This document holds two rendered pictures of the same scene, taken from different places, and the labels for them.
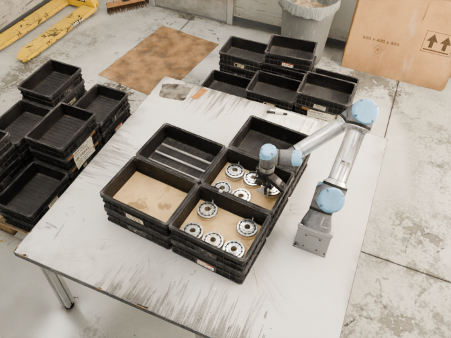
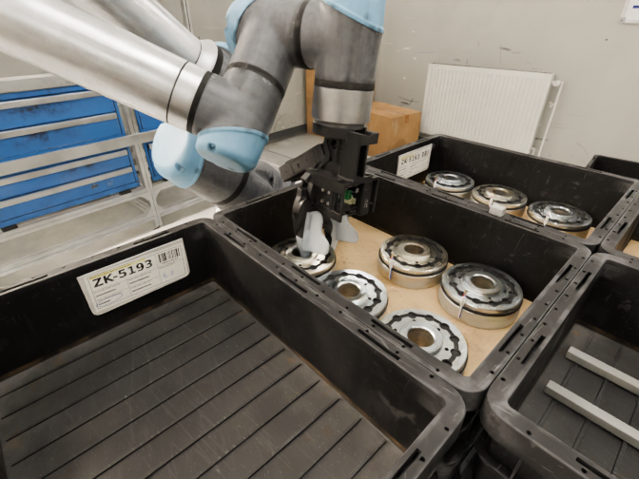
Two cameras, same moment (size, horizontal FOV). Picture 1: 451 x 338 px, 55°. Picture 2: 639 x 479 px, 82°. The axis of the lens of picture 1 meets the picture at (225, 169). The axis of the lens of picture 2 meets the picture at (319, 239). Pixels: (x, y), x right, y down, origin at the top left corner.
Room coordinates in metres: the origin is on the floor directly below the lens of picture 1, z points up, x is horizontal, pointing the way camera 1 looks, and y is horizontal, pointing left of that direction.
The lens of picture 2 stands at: (1.88, -0.05, 1.17)
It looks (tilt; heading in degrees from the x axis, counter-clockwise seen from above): 32 degrees down; 201
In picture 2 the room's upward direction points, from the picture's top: straight up
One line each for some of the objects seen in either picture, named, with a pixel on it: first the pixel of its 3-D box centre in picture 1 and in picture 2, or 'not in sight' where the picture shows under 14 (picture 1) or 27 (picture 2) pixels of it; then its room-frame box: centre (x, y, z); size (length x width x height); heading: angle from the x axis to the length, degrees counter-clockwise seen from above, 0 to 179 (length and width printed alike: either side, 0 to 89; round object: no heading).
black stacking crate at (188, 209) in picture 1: (220, 227); (483, 203); (1.19, 0.02, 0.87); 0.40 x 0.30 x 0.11; 64
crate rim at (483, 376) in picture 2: (247, 179); (385, 238); (1.46, -0.12, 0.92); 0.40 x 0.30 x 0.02; 64
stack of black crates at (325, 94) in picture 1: (321, 110); not in sight; (2.68, -0.74, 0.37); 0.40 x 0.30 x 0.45; 69
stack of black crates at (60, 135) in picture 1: (68, 147); not in sight; (2.17, 1.12, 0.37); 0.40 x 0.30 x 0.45; 159
